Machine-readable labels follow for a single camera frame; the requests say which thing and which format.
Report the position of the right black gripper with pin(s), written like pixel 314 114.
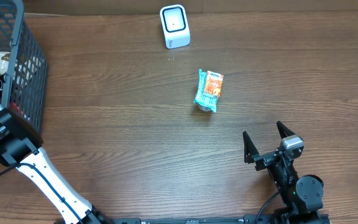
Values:
pixel 269 157

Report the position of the teal orange tissue pack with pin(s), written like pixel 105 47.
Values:
pixel 209 90

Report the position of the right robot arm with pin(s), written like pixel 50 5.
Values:
pixel 298 199

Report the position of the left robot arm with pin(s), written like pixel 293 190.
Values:
pixel 21 149

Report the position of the white barcode scanner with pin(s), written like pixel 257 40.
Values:
pixel 175 26

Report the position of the grey plastic mesh basket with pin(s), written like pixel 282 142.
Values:
pixel 23 86

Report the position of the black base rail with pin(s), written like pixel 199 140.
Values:
pixel 191 221

